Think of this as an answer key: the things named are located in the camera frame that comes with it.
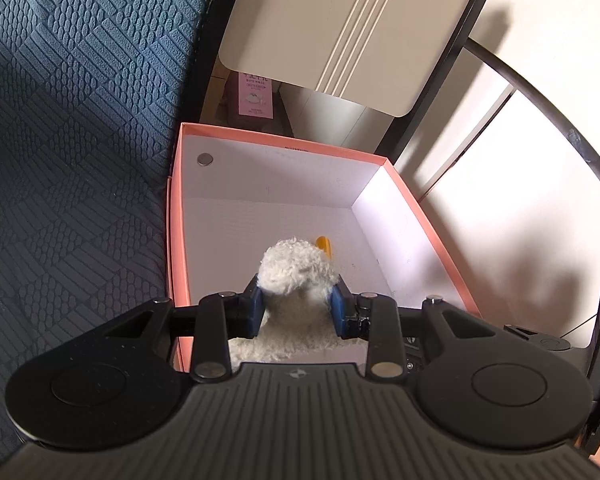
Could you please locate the fluffy white hair clip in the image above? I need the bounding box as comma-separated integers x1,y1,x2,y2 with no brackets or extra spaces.
228,238,366,368

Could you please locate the yellow handled screwdriver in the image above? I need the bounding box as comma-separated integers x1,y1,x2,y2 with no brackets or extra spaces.
315,235,334,260

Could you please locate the pink cardboard box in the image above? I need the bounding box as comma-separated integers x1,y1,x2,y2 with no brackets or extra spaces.
165,121,484,373

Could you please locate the pink printed carton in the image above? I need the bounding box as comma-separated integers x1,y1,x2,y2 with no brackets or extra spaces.
237,73,274,119

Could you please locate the curved dark metal tube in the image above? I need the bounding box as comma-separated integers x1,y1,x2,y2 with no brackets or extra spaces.
462,38,600,196

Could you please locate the beige folding chair back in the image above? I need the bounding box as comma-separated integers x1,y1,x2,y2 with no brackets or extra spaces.
220,0,469,117

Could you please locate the blue textured seat cushion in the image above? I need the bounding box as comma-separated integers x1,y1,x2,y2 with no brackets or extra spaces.
0,0,210,460

